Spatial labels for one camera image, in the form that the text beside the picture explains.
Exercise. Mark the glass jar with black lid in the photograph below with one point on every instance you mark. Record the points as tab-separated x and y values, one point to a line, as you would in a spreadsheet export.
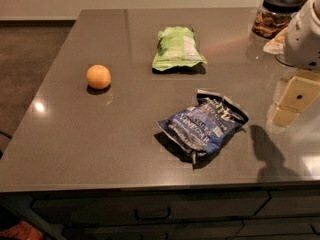
272	16

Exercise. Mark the orange fruit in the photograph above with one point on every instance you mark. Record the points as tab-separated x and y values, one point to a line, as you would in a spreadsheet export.
98	77

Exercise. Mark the dark right drawer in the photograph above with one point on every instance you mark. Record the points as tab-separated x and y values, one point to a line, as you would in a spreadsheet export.
291	203

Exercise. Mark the dark drawer with handle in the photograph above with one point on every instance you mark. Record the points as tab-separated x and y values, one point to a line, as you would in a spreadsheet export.
150	208

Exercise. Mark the blue chip bag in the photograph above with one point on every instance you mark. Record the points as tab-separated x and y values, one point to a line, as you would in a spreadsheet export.
202	130

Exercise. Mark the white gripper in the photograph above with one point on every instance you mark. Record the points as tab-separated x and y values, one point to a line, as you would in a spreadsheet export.
302	44

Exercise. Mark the green chip bag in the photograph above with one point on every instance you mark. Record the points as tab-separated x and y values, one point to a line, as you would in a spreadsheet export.
177	47

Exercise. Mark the orange-red shoe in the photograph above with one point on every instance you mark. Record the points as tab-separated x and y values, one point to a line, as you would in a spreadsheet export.
21	231

